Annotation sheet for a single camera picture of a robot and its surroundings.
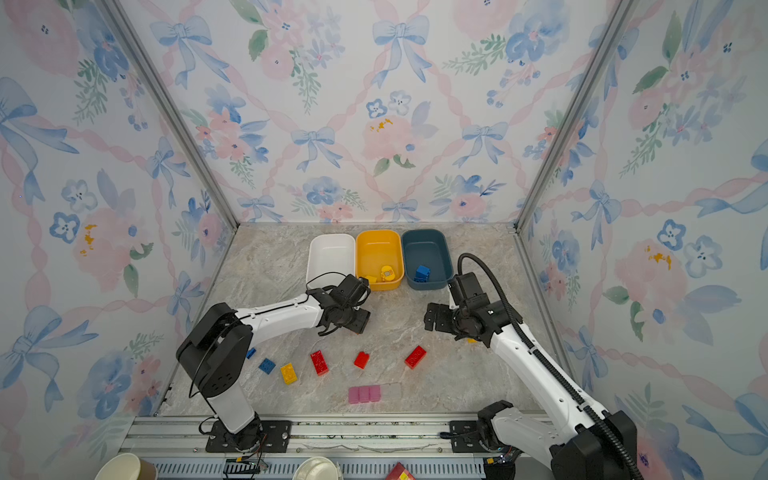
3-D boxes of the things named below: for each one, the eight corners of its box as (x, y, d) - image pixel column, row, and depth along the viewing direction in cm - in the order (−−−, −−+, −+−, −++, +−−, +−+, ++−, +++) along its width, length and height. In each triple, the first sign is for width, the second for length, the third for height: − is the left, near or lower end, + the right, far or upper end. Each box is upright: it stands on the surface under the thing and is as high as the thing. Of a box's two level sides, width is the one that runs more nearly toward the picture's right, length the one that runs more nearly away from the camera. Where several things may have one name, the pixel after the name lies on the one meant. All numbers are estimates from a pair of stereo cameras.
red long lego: (318, 377, 85) (316, 373, 83) (311, 358, 89) (309, 354, 86) (330, 370, 87) (329, 367, 84) (323, 352, 90) (321, 348, 88)
